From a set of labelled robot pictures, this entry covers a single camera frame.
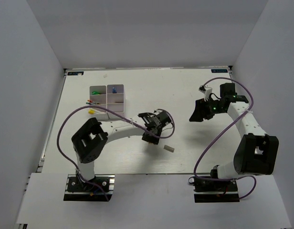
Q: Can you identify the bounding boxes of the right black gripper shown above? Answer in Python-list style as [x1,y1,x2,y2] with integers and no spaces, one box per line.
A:
[189,96,226,122]

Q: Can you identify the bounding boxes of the grey eraser block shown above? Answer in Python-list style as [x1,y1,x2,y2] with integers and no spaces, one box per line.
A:
[163,145,175,153]

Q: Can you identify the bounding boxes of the clear blue spray bottle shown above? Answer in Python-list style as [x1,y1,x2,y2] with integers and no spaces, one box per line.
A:
[112,87,117,94]

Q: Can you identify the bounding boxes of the white yellow marker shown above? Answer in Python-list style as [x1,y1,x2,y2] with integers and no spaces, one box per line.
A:
[88,110,101,115]
[89,108,102,114]

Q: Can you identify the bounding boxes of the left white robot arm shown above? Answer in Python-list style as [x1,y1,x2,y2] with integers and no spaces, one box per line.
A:
[71,109,175,190]

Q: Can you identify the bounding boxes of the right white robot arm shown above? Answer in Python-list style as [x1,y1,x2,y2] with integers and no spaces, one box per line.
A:
[189,83,279,190]

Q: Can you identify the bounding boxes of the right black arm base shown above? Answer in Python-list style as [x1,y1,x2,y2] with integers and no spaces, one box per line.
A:
[188,177,240,203]

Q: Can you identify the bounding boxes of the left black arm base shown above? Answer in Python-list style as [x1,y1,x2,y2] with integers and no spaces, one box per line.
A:
[63,175,115,202]

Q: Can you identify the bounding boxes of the right blue table label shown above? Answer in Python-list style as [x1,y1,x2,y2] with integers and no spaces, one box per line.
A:
[211,69,228,73]

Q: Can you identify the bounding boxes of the blue table label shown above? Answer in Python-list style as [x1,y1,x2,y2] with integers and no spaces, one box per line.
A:
[211,69,228,73]
[67,71,84,76]

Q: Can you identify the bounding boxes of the white right compartment container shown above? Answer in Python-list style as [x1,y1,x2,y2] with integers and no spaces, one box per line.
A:
[107,84,126,117]

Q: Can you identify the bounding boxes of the white compartment container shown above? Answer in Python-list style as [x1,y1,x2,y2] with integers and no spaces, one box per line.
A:
[89,85,109,121]
[107,84,126,117]

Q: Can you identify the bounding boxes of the white left compartment container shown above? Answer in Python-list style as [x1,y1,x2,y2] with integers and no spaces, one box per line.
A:
[89,85,109,121]

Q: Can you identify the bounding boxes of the left blue table label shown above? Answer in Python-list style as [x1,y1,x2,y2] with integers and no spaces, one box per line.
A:
[67,71,84,76]

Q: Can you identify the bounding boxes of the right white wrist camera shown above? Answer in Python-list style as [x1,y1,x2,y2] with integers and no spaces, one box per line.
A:
[199,85,212,101]

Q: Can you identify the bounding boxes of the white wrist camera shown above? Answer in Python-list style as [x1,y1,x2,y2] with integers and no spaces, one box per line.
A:
[199,85,212,101]
[154,109,163,114]

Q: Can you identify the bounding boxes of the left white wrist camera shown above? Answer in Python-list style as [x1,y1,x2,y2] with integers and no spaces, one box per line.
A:
[154,109,163,114]

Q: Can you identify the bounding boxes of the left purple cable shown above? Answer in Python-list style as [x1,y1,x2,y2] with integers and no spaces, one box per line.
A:
[56,106,176,201]

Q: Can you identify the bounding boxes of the purple cable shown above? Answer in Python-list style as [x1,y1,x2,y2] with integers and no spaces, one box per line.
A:
[193,77,257,200]
[56,106,176,201]

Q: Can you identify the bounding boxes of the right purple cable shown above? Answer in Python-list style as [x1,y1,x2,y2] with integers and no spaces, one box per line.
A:
[193,77,257,200]

